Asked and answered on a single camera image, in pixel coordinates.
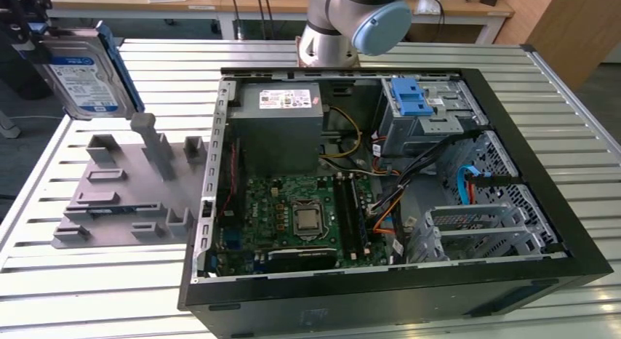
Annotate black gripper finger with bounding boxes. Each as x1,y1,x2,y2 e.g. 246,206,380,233
6,0,54,65

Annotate hard disk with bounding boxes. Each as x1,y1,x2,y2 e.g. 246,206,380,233
28,20,146,121

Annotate metal disk bay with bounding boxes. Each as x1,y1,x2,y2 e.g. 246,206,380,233
409,202,569,263

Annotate wooden desk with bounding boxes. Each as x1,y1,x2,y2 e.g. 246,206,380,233
45,0,515,45

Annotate white metal foot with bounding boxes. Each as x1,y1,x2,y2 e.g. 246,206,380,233
0,109,22,139

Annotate grey parts rack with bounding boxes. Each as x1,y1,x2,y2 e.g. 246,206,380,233
52,112,209,250

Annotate RAM stick with blue label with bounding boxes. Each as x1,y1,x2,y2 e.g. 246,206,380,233
86,207,141,215

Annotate grey power supply unit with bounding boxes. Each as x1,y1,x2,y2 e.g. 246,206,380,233
226,80,325,176

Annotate green motherboard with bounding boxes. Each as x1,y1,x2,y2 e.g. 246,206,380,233
212,171,389,278

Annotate silver CPU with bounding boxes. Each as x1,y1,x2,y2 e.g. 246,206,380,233
294,207,324,231

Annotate black graphics card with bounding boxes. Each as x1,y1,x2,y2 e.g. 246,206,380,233
264,246,338,273

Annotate metal drive cage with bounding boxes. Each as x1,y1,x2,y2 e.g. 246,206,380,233
377,76,490,158

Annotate black PC case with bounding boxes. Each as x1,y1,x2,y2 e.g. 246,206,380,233
177,66,615,339

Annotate wooden cabinet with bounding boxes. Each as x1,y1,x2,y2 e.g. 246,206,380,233
494,0,621,92

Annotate yellow wires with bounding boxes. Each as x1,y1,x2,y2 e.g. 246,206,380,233
320,105,362,160

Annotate blue plastic drive bracket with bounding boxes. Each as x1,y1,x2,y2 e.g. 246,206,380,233
390,76,433,117

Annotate black cable bundle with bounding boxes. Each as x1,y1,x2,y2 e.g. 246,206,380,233
373,135,481,223

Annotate red orange power wire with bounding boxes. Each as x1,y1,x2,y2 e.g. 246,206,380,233
372,173,481,238

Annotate blue data wire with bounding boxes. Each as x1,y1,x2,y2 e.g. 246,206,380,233
454,164,522,209

